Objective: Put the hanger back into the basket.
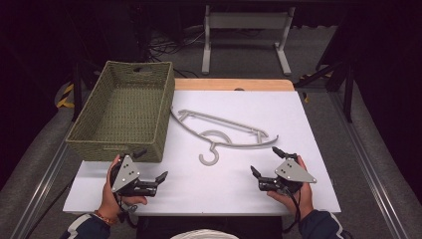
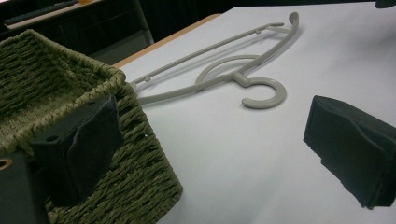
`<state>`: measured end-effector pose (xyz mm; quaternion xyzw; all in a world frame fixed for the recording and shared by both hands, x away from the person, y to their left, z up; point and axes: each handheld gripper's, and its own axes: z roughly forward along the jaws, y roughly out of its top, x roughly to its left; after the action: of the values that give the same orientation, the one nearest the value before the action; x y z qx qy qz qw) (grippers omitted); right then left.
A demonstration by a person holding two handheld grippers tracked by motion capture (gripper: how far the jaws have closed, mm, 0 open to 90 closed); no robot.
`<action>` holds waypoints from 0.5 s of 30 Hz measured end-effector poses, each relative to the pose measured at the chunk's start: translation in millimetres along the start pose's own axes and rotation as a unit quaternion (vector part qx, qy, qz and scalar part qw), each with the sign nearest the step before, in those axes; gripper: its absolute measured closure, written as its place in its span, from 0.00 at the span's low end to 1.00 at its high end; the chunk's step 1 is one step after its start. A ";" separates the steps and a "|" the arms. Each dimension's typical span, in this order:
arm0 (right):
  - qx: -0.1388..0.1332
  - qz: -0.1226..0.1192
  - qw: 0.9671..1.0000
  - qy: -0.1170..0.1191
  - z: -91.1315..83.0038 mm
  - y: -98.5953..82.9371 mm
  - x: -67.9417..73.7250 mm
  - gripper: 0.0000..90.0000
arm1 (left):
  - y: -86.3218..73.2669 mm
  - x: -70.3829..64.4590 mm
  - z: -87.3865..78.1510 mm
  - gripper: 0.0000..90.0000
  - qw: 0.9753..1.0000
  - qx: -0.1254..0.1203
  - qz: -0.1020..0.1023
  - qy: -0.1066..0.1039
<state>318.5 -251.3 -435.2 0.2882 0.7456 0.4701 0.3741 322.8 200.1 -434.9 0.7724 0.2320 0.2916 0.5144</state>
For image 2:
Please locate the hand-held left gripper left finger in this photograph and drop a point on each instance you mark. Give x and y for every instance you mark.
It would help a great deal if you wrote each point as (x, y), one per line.
(84, 149)

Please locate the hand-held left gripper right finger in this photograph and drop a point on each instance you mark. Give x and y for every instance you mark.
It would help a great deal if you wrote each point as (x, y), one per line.
(351, 146)

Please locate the green woven basket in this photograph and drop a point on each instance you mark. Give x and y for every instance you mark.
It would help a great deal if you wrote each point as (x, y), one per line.
(130, 174)

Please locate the grey plastic clothes hanger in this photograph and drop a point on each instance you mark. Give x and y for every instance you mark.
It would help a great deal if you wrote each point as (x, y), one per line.
(236, 74)

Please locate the wooden desk with dark keyboard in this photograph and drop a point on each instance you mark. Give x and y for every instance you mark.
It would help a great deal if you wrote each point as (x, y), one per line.
(40, 12)

